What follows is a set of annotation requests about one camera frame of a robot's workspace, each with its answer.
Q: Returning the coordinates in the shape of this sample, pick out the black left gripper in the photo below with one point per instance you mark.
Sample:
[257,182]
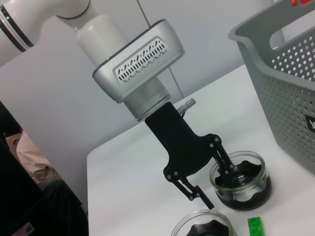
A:
[179,142]

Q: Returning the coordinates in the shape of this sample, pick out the glass teacup with black base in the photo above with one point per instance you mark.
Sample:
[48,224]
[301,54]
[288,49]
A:
[187,223]
[256,186]

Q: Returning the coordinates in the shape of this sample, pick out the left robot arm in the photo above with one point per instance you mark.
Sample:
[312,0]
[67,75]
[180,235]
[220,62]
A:
[137,64]

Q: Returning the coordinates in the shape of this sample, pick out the grey perforated plastic storage bin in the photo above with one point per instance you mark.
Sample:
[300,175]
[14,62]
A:
[283,98]

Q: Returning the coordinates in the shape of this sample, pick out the bright green toy brick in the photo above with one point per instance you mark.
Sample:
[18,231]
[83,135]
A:
[256,223]

